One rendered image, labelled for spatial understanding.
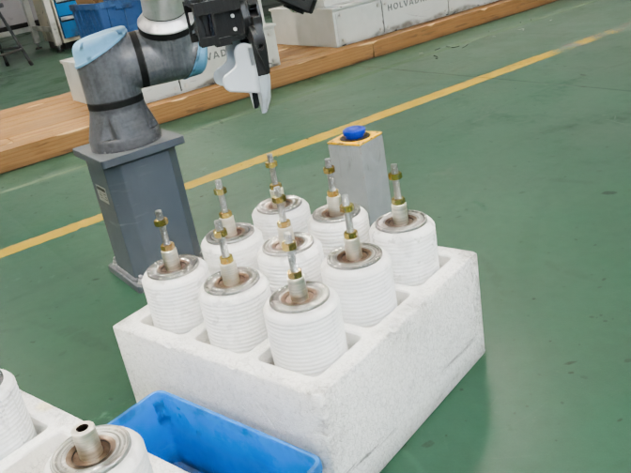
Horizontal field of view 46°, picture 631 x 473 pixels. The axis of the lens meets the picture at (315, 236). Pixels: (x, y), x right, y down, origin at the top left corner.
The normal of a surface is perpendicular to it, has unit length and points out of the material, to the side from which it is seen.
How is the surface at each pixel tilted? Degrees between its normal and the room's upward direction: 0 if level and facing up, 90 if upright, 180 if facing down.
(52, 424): 0
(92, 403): 0
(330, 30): 90
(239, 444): 88
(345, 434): 90
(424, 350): 90
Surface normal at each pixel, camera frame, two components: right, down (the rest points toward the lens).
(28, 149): 0.58, 0.24
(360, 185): -0.61, 0.41
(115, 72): 0.37, 0.36
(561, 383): -0.16, -0.90
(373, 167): 0.78, 0.13
